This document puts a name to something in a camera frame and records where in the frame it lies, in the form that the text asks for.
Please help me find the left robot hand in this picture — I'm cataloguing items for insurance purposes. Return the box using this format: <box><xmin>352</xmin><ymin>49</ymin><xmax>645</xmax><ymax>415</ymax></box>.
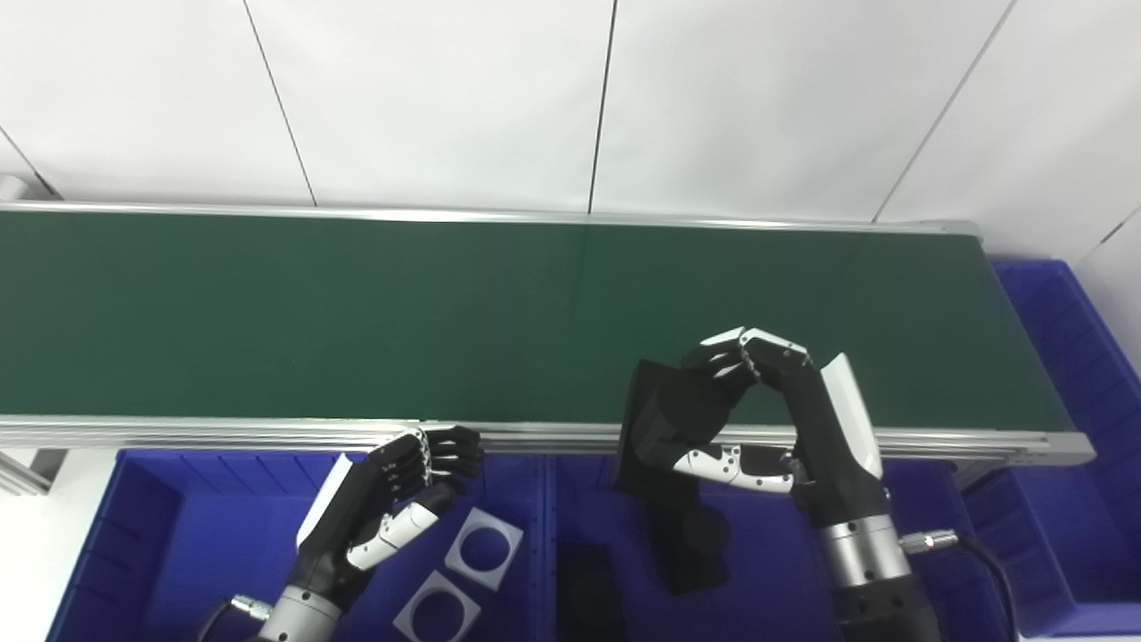
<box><xmin>289</xmin><ymin>424</ymin><xmax>486</xmax><ymax>604</ymax></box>

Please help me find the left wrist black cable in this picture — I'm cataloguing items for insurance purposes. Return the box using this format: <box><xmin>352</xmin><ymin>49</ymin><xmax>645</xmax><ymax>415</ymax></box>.
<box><xmin>195</xmin><ymin>595</ymin><xmax>274</xmax><ymax>642</ymax></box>

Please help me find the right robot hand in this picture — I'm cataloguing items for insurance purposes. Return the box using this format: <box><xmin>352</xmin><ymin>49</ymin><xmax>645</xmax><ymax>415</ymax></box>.
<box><xmin>673</xmin><ymin>326</ymin><xmax>894</xmax><ymax>530</ymax></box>

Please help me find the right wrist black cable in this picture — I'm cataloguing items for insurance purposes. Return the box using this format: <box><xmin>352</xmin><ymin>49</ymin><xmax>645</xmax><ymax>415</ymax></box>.
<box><xmin>899</xmin><ymin>528</ymin><xmax>1023</xmax><ymax>642</ymax></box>

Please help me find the green conveyor belt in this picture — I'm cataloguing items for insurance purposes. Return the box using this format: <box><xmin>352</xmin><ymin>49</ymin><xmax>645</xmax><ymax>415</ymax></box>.
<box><xmin>0</xmin><ymin>203</ymin><xmax>1096</xmax><ymax>465</ymax></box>

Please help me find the white square plate with hole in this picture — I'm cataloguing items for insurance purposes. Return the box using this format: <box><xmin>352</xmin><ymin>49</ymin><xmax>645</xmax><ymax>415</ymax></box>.
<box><xmin>443</xmin><ymin>506</ymin><xmax>526</xmax><ymax>592</ymax></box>
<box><xmin>391</xmin><ymin>571</ymin><xmax>483</xmax><ymax>642</ymax></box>

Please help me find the blue plastic bin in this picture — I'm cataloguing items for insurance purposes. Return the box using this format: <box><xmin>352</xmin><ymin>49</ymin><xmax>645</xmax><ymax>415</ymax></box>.
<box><xmin>957</xmin><ymin>259</ymin><xmax>1141</xmax><ymax>637</ymax></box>
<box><xmin>46</xmin><ymin>449</ymin><xmax>547</xmax><ymax>642</ymax></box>
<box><xmin>543</xmin><ymin>455</ymin><xmax>1022</xmax><ymax>642</ymax></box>

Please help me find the aluminium conveyor leg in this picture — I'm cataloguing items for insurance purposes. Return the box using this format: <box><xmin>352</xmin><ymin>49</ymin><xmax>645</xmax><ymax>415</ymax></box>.
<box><xmin>0</xmin><ymin>449</ymin><xmax>70</xmax><ymax>497</ymax></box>
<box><xmin>951</xmin><ymin>459</ymin><xmax>1009</xmax><ymax>490</ymax></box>

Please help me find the black cylinder block part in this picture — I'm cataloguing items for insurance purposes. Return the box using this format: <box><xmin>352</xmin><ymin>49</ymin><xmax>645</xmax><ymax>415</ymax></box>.
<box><xmin>612</xmin><ymin>358</ymin><xmax>764</xmax><ymax>511</ymax></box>

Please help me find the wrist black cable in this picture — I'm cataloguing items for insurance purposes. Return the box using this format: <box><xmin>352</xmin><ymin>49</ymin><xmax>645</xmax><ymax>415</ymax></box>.
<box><xmin>899</xmin><ymin>528</ymin><xmax>1023</xmax><ymax>642</ymax></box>
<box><xmin>195</xmin><ymin>595</ymin><xmax>274</xmax><ymax>642</ymax></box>

